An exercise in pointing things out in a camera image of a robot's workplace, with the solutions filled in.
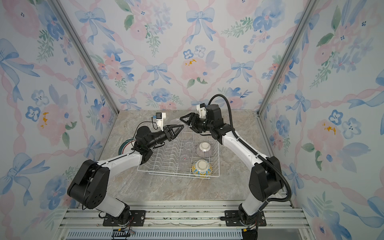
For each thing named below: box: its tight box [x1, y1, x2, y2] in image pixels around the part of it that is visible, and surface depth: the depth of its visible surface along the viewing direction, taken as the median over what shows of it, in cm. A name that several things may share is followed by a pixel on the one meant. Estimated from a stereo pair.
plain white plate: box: [118, 137, 137, 156], surface depth 98 cm
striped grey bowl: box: [197, 142, 212, 158], surface depth 94 cm
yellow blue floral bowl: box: [192, 159, 213, 178], surface depth 85 cm
